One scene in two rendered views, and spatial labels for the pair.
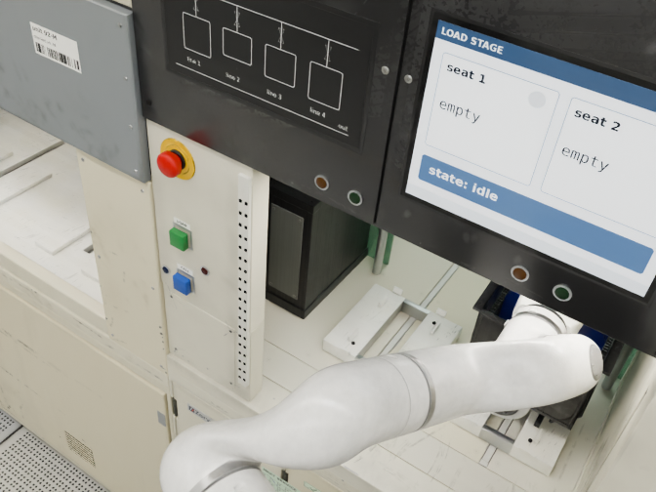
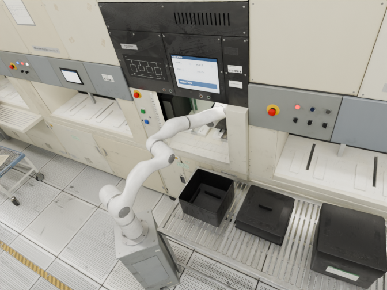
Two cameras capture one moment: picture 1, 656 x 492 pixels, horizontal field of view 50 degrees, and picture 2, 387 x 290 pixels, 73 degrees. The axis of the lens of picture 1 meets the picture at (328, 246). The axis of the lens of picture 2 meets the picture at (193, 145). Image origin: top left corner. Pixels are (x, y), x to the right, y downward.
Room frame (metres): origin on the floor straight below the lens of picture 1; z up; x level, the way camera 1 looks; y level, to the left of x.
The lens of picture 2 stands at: (-0.74, -0.26, 2.31)
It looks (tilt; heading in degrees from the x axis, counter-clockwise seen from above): 43 degrees down; 6
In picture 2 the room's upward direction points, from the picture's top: 12 degrees counter-clockwise
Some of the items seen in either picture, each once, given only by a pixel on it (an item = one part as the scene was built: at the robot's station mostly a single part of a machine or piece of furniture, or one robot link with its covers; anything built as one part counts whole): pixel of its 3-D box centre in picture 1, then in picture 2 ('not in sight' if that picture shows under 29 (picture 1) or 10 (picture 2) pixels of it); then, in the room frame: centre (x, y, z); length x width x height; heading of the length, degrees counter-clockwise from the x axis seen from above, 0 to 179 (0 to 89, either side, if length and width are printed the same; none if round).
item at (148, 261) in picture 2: not in sight; (149, 255); (0.13, 0.34, 0.38); 0.28 x 0.28 x 0.76; 16
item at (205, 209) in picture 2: not in sight; (207, 196); (0.28, -0.17, 0.85); 0.28 x 0.28 x 0.17; 59
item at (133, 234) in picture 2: not in sight; (130, 225); (0.13, 0.34, 0.85); 0.19 x 0.19 x 0.18
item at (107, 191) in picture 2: not in sight; (116, 203); (0.15, 0.36, 1.07); 0.19 x 0.12 x 0.24; 41
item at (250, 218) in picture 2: not in sight; (265, 211); (0.14, -0.52, 0.83); 0.29 x 0.29 x 0.13; 59
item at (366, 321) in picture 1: (393, 336); (199, 125); (0.98, -0.15, 0.89); 0.22 x 0.21 x 0.04; 151
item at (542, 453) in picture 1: (517, 401); (228, 131); (0.85, -0.39, 0.89); 0.22 x 0.21 x 0.04; 151
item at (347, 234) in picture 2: not in sight; (345, 244); (-0.14, -0.87, 0.89); 0.29 x 0.29 x 0.25; 64
